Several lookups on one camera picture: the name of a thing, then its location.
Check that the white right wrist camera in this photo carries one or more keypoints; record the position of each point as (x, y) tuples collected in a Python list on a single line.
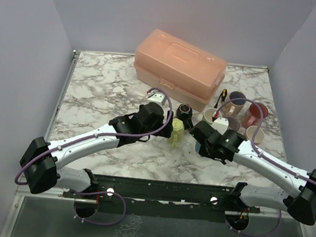
[(221, 125)]

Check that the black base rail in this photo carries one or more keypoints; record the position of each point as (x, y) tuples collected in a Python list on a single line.
[(161, 198)]

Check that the light green round mug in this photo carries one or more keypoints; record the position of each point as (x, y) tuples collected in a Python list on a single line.
[(208, 115)]

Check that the salmon pink mug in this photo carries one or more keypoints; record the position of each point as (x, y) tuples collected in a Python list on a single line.
[(252, 133)]

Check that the translucent pink plastic toolbox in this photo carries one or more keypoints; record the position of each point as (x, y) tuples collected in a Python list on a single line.
[(185, 72)]

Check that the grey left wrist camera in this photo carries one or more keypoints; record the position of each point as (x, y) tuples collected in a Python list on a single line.
[(157, 98)]

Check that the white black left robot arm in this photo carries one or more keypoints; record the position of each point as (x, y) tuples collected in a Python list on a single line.
[(43, 162)]

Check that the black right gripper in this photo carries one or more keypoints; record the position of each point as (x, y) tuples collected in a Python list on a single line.
[(203, 152)]

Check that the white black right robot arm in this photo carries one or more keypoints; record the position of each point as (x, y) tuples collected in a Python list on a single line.
[(296, 189)]

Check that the pink ghost pattern mug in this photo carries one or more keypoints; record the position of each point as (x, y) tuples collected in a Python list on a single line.
[(252, 115)]

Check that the iridescent beige mug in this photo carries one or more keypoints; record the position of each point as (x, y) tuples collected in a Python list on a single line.
[(236, 101)]

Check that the orange black screwdriver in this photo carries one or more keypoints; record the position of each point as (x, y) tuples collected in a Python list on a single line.
[(221, 99)]

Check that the black mug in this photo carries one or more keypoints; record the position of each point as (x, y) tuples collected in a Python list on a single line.
[(184, 113)]

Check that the purple mug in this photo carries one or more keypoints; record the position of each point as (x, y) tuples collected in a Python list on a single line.
[(233, 123)]

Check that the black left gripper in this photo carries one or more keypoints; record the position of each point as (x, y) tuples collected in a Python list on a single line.
[(166, 133)]

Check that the green faceted mug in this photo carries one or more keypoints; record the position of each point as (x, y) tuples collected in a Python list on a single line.
[(177, 132)]

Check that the aluminium table frame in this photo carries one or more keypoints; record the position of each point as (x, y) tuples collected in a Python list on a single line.
[(126, 161)]

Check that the blue mug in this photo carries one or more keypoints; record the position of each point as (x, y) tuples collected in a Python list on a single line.
[(197, 147)]

